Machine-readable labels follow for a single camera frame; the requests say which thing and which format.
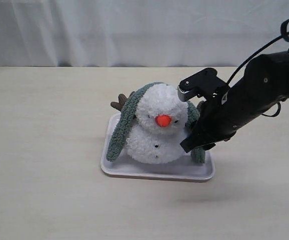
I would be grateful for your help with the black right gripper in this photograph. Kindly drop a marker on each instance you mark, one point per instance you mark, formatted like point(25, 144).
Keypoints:
point(217, 123)

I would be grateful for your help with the teal fuzzy scarf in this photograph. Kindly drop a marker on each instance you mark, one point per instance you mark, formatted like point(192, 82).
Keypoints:
point(127, 120)

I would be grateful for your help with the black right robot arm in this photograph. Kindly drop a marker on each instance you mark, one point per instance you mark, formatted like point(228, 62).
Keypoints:
point(265, 83)

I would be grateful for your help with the white plush snowman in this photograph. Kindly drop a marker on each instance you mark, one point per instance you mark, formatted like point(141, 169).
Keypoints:
point(157, 125)

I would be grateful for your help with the white plastic tray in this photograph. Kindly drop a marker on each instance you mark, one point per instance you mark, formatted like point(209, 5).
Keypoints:
point(180, 170)

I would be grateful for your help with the white curtain backdrop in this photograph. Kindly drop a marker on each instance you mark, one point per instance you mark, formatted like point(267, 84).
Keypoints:
point(136, 33)

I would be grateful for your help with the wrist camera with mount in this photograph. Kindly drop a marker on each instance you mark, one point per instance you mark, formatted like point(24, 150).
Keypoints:
point(204, 83)

